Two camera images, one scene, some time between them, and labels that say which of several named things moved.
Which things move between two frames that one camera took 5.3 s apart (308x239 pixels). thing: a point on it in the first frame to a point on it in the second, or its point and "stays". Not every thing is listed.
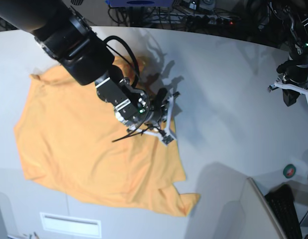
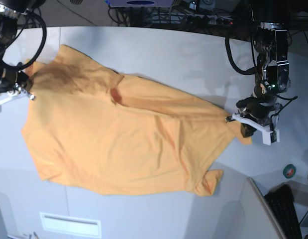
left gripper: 131,106 to 9,77
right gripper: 298,67 to 276,79
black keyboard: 281,199 stays
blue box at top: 140,3 stays
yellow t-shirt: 130,67 to 90,126
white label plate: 71,225 stays
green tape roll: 289,171 stays
